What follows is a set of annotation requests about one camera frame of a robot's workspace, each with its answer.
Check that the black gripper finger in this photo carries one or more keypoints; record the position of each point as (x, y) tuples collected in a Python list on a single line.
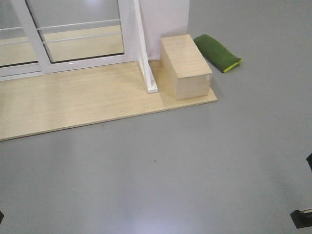
[(302, 218)]

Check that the white framed sliding glass door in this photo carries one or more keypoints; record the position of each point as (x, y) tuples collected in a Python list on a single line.
[(67, 35)]

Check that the black robot part right edge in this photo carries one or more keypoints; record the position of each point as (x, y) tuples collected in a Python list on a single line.
[(309, 160)]

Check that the black robot part edge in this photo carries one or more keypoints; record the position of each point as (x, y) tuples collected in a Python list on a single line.
[(309, 160), (1, 216)]

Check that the black robot part left edge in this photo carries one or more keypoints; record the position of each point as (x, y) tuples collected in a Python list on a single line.
[(1, 216)]

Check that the light wooden box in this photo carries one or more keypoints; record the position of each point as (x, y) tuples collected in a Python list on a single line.
[(188, 71)]

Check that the light wooden floor platform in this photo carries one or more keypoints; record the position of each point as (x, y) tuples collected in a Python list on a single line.
[(52, 102)]

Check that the fixed white framed glass panel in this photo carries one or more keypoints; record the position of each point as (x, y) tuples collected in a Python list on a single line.
[(20, 44)]

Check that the white door frame post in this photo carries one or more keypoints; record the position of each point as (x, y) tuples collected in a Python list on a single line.
[(141, 54)]

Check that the white wall panel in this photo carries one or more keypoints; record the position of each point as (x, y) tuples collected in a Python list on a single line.
[(163, 18)]

